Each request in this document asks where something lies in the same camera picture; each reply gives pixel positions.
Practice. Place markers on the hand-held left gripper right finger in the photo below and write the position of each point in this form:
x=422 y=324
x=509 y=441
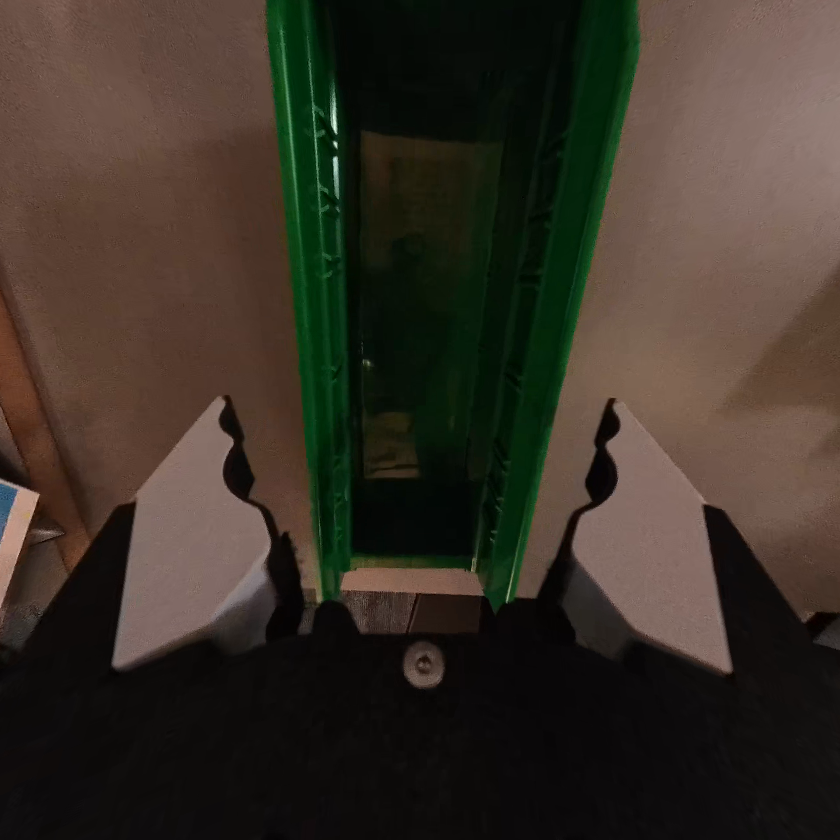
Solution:
x=649 y=564

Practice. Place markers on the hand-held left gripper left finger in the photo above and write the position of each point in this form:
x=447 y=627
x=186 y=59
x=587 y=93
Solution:
x=190 y=564

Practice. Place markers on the green plastic bin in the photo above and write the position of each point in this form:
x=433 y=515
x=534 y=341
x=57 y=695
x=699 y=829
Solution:
x=564 y=262

